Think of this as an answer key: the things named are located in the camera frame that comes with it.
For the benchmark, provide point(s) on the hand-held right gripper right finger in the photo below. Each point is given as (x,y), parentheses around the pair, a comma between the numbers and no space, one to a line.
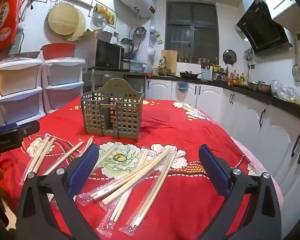
(213,170)

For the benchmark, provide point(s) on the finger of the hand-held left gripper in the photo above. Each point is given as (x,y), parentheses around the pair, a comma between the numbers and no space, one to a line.
(5,128)
(30,129)

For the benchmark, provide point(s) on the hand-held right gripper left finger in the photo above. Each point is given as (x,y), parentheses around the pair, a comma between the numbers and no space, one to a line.
(83,167)

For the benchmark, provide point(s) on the bunch of chopsticks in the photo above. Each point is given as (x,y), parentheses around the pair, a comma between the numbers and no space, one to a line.
(140,173)

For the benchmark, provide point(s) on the grey plastic utensil basket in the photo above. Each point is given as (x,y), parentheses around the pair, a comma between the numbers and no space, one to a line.
(125,120)

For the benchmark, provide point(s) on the red floral tablecloth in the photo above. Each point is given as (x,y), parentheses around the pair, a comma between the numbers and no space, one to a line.
(190,130)

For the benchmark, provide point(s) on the white plastic drawer unit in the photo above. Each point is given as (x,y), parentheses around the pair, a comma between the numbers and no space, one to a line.
(17,80)
(62,72)

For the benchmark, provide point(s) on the pink underlay cloth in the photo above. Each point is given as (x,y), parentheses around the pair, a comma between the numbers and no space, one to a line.
(265,163)

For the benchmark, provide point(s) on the white kitchen cabinets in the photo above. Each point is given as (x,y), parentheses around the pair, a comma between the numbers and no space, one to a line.
(240,110)

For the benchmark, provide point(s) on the woven wicker tray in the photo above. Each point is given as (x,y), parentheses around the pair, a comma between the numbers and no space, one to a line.
(25,54)

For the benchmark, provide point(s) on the red plastic basin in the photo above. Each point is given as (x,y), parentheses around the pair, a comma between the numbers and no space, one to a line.
(57,51)

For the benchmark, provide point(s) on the black kitchen countertop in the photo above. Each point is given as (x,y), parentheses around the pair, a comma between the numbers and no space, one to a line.
(260,97)

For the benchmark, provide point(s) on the blue hanging cloth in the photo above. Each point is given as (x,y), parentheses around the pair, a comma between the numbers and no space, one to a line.
(182,85)

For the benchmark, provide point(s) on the row of condiment bottles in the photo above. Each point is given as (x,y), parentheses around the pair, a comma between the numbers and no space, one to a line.
(236,78)

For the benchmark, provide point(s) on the blue knife block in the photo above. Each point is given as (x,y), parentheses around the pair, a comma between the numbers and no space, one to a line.
(206,74)

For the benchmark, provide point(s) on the black wok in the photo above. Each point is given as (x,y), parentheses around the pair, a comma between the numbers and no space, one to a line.
(188,75)

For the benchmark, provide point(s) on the stainless steel shelf rack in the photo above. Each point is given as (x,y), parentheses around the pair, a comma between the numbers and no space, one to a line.
(115,70)

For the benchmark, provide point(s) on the red shopping bag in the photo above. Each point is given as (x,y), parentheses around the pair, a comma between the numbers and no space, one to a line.
(5,22)

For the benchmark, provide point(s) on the clear plastic bag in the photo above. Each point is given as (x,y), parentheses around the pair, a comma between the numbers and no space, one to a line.
(286,92)

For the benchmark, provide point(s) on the silver microwave oven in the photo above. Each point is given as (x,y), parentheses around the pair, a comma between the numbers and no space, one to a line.
(107,55)

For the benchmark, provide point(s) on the row of windowsill jars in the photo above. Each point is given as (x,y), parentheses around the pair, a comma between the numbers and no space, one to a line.
(197,60)

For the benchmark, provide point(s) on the small black appliance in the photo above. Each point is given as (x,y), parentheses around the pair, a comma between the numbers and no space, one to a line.
(125,64)

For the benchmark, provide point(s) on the large round bamboo tray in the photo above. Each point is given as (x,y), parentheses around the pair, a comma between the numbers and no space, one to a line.
(63,20)

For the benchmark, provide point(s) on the dark hanging pot lid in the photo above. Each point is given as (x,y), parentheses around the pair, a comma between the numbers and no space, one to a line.
(229,56)

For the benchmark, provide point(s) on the pale blue container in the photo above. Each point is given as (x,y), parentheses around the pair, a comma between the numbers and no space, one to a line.
(138,65)

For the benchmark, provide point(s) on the wooden cutting board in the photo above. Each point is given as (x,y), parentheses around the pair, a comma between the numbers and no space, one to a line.
(170,60)

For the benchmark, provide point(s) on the grey metal tub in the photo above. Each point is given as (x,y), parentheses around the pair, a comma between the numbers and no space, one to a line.
(105,35)

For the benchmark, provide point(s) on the black blender jug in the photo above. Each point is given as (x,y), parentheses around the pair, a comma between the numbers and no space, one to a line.
(127,46)

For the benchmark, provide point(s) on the glass pot lid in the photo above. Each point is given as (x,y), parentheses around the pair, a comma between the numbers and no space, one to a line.
(98,21)

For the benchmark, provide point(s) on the dark framed window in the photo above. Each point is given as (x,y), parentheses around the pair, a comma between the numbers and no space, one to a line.
(192,27)

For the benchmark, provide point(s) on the hanging steel pot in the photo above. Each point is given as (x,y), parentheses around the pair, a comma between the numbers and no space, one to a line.
(140,32)

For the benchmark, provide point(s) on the black range hood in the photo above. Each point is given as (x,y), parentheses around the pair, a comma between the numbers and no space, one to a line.
(262,27)

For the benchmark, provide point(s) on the green wall utensil holder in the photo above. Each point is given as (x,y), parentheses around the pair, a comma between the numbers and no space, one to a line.
(156,37)

